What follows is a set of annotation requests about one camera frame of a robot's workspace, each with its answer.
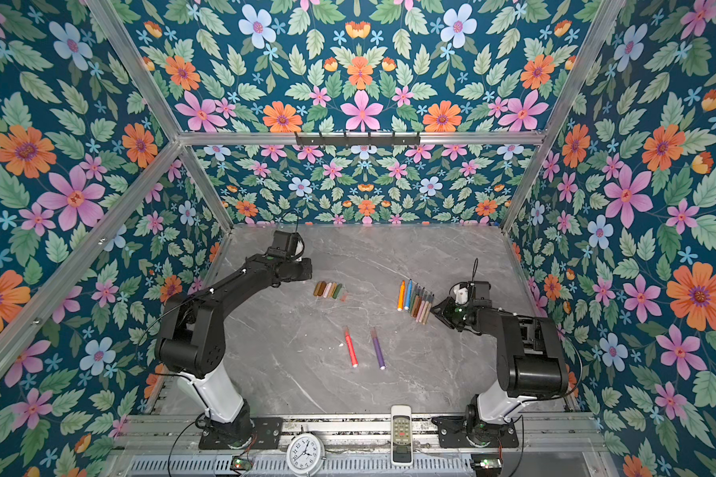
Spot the beige capybara pen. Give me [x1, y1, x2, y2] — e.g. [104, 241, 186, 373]
[419, 292, 434, 324]

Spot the brown lilac pen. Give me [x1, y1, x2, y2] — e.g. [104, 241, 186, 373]
[416, 292, 429, 323]

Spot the tan brown pen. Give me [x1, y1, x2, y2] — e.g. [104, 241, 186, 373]
[410, 286, 424, 319]

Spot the green pen cap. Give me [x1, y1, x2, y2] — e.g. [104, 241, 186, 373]
[331, 283, 343, 299]

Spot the green fountain pen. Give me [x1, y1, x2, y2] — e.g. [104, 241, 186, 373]
[408, 282, 419, 315]

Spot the blue highlighter pen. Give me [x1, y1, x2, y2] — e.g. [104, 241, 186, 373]
[403, 279, 414, 311]

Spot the orange highlighter pen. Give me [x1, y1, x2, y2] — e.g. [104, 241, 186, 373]
[397, 280, 407, 311]

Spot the purple highlighter pen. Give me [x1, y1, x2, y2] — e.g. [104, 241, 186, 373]
[370, 327, 387, 371]

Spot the lilac cap beige pen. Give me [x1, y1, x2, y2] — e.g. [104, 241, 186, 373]
[423, 294, 435, 325]

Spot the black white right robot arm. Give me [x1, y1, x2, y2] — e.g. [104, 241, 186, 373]
[432, 279, 571, 447]

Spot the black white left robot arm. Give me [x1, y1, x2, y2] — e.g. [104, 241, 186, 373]
[154, 231, 313, 449]

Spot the pink highlighter pen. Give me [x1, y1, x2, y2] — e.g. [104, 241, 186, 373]
[343, 327, 359, 368]

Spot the white remote control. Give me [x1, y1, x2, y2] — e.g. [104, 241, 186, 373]
[391, 405, 414, 467]

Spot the white analog clock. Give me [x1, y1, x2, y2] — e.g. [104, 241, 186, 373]
[286, 432, 325, 476]

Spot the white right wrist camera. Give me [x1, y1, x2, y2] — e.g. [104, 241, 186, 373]
[455, 286, 469, 305]

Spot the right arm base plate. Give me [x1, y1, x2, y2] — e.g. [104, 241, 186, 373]
[431, 415, 520, 448]

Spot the black hook rail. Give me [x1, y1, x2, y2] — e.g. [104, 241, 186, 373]
[296, 132, 422, 147]

